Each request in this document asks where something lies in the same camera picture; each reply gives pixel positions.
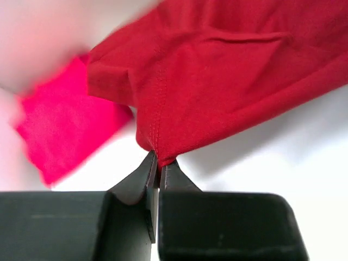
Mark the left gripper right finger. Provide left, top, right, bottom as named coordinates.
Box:
left=158, top=162, right=308, bottom=261

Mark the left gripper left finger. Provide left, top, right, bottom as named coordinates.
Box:
left=1, top=152, right=157, bottom=260

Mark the magenta t shirt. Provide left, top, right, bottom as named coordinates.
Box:
left=15, top=55, right=133, bottom=187

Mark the dark red t shirt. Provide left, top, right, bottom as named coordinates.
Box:
left=88, top=0, right=347, bottom=166

